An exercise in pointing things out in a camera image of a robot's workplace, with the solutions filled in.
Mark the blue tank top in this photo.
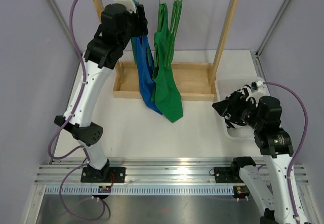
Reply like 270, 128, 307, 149
131, 35, 162, 115

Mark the empty green hanger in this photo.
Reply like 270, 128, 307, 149
167, 0, 184, 66
164, 0, 179, 67

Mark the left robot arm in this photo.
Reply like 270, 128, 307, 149
54, 4, 148, 183

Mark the white slotted cable duct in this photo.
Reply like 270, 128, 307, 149
45, 185, 234, 196

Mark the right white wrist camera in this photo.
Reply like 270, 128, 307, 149
242, 80, 267, 106

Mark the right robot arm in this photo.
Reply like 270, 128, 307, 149
212, 91, 309, 223

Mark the green hanger of blue top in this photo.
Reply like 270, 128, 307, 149
136, 0, 153, 66

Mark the white plastic basket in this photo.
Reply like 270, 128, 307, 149
215, 76, 264, 141

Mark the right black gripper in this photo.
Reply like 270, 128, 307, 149
212, 90, 263, 129

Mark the aluminium mounting rail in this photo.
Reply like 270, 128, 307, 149
34, 159, 309, 186

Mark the green tank top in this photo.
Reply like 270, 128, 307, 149
151, 11, 183, 123

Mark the black white striped tank top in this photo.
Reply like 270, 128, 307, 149
225, 84, 252, 129

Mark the wooden clothes rack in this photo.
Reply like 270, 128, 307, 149
93, 0, 238, 101

